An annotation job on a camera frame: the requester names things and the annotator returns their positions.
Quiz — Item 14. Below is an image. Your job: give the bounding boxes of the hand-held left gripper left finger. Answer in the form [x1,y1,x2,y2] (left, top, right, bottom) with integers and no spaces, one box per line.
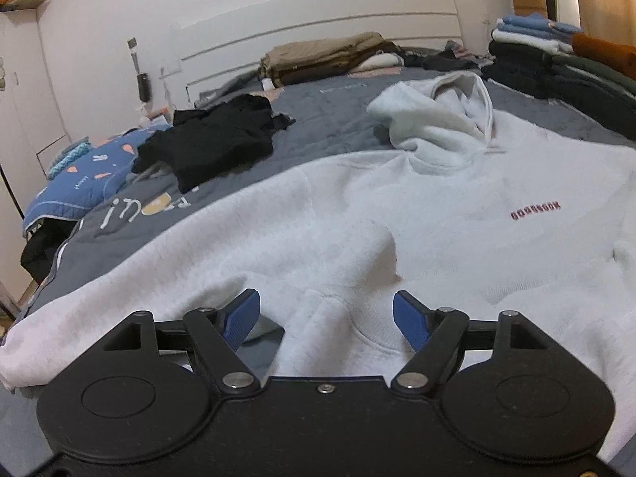
[97,288,262,396]

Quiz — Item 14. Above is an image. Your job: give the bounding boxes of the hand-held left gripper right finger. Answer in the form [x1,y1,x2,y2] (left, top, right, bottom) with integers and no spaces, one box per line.
[392,289,557,397]

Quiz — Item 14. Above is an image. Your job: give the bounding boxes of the light grey hoodie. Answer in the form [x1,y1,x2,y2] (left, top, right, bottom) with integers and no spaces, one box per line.
[0,72,636,463]

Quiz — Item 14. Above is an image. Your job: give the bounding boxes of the black clothes pile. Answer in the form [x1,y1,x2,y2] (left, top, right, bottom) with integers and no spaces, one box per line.
[132,93,296,194]

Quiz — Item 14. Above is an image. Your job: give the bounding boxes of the stack of khaki folded clothes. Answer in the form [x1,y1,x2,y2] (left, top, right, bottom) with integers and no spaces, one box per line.
[258,31,403,87]

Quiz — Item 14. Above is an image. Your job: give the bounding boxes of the stack of dark folded clothes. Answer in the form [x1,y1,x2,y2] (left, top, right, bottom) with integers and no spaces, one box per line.
[484,12,636,142]

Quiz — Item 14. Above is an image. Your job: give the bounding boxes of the blue patterned pillow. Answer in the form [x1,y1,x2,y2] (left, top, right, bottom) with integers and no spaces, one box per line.
[22,126,172,237]

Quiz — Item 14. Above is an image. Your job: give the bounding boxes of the grey quilted bedspread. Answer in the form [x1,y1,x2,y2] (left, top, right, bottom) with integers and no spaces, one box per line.
[0,67,636,408]

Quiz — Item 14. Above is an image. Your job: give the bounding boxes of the dark cloth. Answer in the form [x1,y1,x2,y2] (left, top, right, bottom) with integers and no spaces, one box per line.
[20,216,75,284]

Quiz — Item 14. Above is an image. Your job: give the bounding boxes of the teal zigzag cloth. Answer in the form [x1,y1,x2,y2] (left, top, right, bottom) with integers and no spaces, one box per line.
[47,139,93,180]

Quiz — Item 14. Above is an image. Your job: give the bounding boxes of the black hairbrush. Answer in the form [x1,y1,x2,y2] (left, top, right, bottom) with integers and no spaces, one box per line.
[130,50,151,103]

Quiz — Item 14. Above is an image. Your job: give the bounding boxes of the dark crumpled garments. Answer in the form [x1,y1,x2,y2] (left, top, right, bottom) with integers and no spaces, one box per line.
[422,50,493,73]

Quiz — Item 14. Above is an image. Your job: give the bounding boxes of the white folded garment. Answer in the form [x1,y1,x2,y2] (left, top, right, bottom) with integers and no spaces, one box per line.
[355,54,405,73]

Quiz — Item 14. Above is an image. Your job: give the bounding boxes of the white wardrobe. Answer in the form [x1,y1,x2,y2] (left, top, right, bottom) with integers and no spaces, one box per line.
[0,10,73,219]

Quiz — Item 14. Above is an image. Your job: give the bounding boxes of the white headboard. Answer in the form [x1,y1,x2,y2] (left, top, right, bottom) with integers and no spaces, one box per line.
[171,0,465,105]

